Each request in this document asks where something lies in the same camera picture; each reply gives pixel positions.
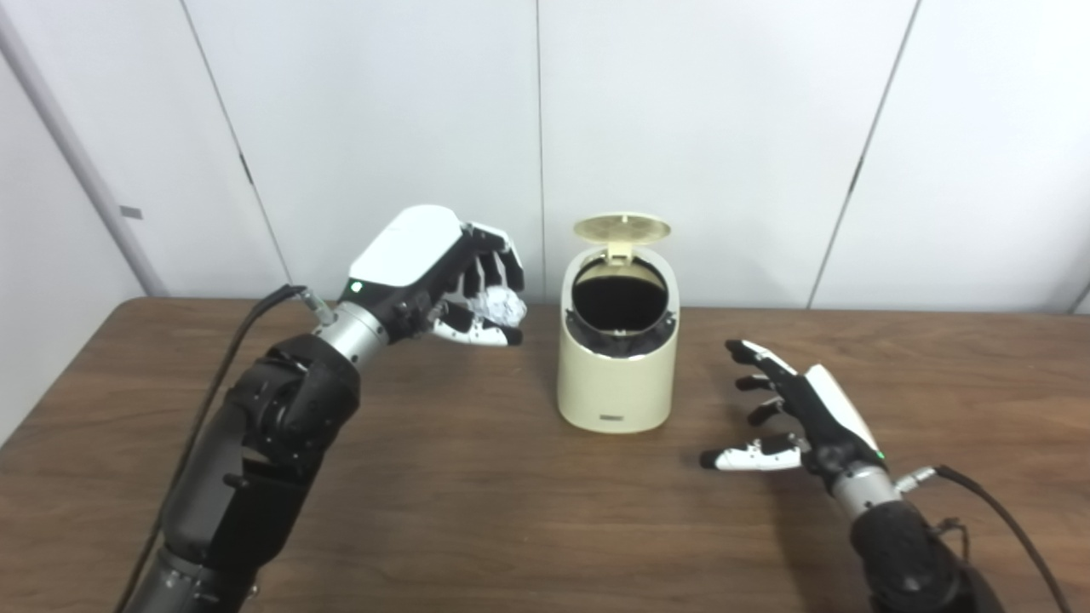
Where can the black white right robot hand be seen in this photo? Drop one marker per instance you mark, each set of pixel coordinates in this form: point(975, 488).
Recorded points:
point(826, 417)

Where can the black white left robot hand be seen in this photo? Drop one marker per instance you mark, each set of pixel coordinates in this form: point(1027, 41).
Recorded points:
point(409, 255)

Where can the white paper ball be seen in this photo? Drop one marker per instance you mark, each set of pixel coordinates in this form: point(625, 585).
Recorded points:
point(501, 306)

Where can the cream-colored bin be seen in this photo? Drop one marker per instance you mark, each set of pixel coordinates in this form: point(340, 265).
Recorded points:
point(617, 387)

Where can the round cream bin lid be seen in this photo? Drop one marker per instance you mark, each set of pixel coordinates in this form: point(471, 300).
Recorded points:
point(622, 228)

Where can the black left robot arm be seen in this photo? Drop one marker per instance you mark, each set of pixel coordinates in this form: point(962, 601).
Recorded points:
point(255, 460)

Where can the small gray wall label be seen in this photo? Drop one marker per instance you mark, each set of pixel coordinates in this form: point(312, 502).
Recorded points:
point(131, 212)

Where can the gray wall corner trim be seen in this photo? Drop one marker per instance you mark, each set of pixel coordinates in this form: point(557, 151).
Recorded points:
point(68, 145)

